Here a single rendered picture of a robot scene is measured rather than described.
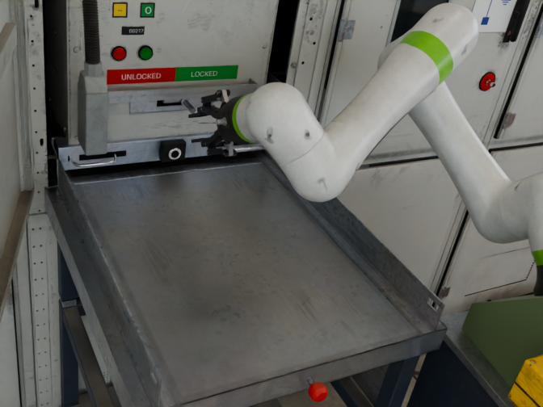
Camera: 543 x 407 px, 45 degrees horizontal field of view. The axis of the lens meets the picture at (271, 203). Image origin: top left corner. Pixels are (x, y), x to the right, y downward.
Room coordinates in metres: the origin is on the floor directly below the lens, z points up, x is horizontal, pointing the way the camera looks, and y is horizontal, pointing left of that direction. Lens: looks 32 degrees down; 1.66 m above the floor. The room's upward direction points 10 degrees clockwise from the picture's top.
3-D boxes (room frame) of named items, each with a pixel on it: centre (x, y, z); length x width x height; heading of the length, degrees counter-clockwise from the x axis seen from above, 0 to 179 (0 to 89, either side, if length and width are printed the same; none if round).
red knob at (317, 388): (0.81, -0.13, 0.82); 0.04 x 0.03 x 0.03; 33
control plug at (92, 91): (1.26, 0.41, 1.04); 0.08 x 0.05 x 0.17; 33
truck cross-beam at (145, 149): (1.44, 0.28, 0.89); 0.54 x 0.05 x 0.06; 123
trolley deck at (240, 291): (1.11, 0.06, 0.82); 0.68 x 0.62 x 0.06; 33
